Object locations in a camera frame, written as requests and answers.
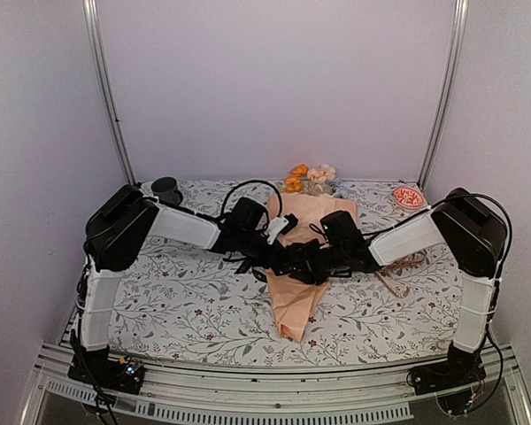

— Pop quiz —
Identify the dark grey mug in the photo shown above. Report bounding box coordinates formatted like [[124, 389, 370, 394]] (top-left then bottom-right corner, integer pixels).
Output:
[[150, 176, 183, 206]]

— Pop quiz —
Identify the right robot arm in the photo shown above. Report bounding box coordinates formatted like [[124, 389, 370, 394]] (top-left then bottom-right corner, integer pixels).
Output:
[[289, 188, 513, 386]]

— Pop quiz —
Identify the red patterned small dish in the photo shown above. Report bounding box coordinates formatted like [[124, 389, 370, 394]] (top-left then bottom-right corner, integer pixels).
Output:
[[393, 186, 427, 211]]

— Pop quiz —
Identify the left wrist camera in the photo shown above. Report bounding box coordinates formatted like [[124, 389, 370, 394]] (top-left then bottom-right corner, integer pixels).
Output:
[[265, 213, 298, 245]]

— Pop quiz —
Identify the tan ribbon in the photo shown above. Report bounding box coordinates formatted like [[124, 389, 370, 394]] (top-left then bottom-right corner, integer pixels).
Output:
[[374, 251, 426, 299]]

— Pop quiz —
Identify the peach wrapping paper sheet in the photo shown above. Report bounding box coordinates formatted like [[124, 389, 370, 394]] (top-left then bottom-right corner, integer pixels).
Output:
[[265, 193, 358, 342]]

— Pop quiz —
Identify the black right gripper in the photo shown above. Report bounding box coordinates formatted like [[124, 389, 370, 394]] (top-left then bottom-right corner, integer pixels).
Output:
[[288, 238, 349, 284]]

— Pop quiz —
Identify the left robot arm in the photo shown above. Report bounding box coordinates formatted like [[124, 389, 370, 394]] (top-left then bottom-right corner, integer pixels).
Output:
[[74, 183, 312, 384]]

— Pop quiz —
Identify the orange fake flower stem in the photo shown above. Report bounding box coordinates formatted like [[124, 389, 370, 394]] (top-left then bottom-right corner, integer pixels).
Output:
[[283, 163, 338, 196]]

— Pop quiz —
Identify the black printed ribbon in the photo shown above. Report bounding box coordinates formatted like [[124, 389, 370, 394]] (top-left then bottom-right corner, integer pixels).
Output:
[[235, 258, 267, 283]]

